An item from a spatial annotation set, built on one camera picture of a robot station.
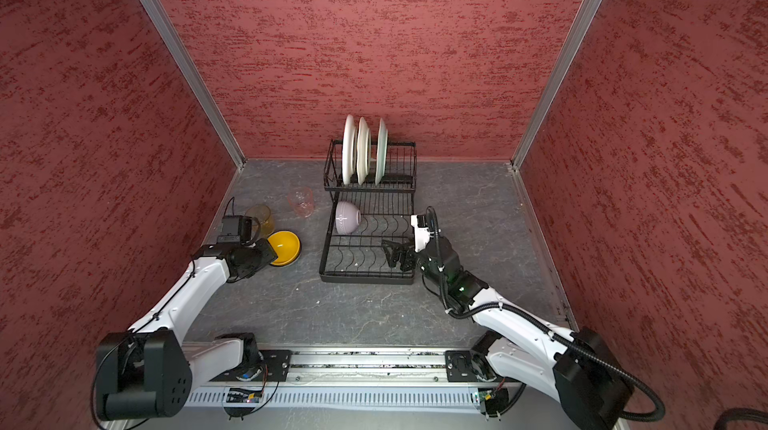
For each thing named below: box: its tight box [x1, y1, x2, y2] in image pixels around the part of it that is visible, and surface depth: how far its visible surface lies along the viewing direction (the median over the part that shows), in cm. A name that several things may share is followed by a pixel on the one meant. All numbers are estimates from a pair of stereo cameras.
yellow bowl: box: [267, 230, 302, 267], surface depth 93 cm
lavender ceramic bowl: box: [335, 201, 362, 235], surface depth 94 cm
